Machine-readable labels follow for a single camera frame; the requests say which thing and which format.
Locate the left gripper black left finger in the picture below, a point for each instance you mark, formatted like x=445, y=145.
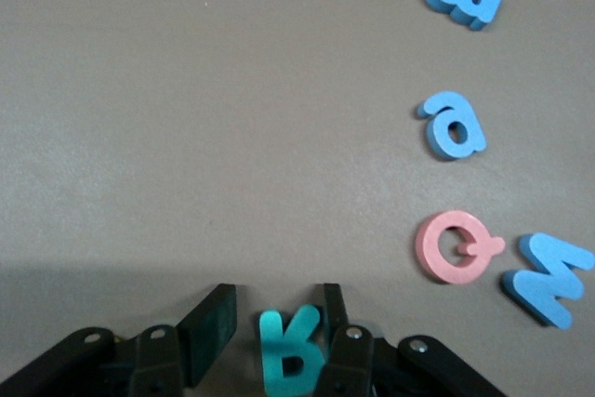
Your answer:
x=209, y=336

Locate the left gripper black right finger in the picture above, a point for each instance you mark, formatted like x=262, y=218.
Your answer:
x=346, y=364

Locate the teal foam capital R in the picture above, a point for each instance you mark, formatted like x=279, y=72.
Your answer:
x=274, y=336

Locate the pink foam capital Q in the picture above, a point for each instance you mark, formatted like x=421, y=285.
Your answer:
x=427, y=248

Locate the blue foam lowercase a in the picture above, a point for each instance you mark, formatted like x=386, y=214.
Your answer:
x=441, y=106

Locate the blue foam capital M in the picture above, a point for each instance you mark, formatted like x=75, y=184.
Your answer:
x=534, y=292

